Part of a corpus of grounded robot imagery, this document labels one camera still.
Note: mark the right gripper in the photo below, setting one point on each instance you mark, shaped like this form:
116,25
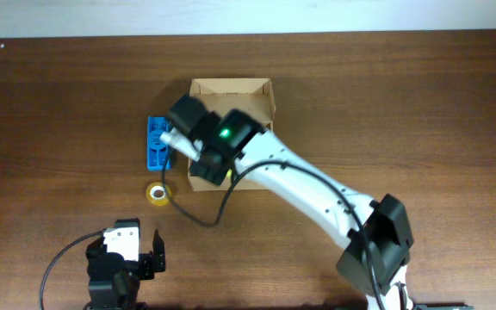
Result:
211,173

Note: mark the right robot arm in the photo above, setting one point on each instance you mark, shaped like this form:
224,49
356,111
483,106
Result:
375,236

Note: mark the brown cardboard box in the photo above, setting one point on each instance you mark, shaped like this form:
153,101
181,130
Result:
253,96

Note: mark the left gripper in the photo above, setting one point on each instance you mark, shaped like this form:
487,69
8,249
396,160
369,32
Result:
145,260

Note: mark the yellow clear tape roll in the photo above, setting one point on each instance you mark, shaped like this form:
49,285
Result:
158,194

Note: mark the yellow highlighter pen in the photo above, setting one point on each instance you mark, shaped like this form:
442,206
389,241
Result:
230,175

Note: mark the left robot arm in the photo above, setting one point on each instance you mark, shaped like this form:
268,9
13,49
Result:
119,293

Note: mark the blue plastic case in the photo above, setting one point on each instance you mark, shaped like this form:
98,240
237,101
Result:
156,150

